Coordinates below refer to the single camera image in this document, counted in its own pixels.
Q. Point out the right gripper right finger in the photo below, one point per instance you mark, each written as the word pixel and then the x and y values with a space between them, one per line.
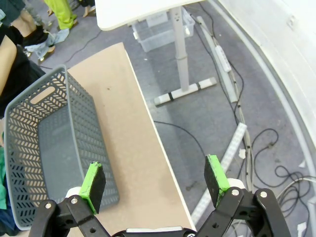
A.
pixel 214 177

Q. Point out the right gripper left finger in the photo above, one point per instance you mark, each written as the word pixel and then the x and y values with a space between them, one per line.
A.
pixel 95 182

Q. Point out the green garment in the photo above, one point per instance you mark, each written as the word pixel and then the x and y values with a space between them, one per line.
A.
pixel 2 192

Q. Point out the person's left forearm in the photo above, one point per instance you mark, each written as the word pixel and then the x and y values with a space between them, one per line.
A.
pixel 7 66

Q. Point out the grey plastic lattice basket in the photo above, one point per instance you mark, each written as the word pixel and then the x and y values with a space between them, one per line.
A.
pixel 61 148

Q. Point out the white power strip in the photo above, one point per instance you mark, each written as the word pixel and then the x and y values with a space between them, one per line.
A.
pixel 222 58

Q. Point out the person in black t-shirt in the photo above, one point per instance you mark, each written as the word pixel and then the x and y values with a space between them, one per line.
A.
pixel 22 79

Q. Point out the light frayed denim garment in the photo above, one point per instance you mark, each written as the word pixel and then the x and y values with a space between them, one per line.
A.
pixel 39 49

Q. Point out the clear plastic storage box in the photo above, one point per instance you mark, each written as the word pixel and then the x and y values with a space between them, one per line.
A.
pixel 158 37

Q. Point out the yellow-green trousers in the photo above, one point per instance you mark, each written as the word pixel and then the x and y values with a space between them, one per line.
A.
pixel 61 14

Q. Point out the white side table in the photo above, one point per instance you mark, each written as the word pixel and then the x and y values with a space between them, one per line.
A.
pixel 138 10

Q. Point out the white table leg frame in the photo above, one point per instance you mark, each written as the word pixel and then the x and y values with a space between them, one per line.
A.
pixel 181 49

